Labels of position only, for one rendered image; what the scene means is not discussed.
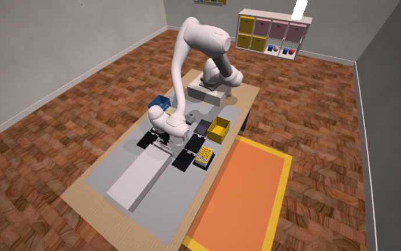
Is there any grey bench mat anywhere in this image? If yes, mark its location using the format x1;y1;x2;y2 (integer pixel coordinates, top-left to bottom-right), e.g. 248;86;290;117
83;90;242;246

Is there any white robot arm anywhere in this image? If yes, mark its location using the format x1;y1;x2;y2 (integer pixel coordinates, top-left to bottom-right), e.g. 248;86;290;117
148;17;243;138

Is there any black multi-well assay plate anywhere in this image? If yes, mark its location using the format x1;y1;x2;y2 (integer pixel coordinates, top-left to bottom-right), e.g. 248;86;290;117
139;132;156;147

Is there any blue open bin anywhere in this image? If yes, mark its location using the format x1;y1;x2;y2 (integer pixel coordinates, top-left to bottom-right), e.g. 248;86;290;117
148;95;171;111

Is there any yellow open-top bin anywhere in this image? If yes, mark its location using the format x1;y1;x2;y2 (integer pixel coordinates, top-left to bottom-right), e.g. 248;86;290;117
207;116;231;144

